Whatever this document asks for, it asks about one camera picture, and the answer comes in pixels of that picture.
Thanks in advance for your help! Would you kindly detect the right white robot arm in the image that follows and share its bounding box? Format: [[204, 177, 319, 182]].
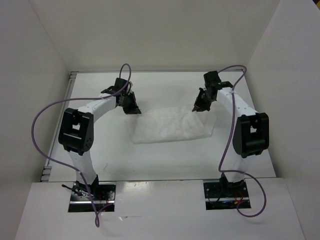
[[192, 71, 270, 197]]

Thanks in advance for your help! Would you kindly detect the white pleated skirt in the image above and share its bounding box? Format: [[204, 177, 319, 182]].
[[128, 105, 217, 144]]

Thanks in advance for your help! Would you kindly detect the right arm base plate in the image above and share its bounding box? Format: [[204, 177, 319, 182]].
[[203, 179, 251, 210]]

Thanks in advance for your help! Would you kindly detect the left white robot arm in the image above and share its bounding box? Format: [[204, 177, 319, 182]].
[[58, 77, 142, 200]]

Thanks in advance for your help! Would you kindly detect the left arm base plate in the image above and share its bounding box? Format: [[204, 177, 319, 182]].
[[65, 182, 116, 213]]

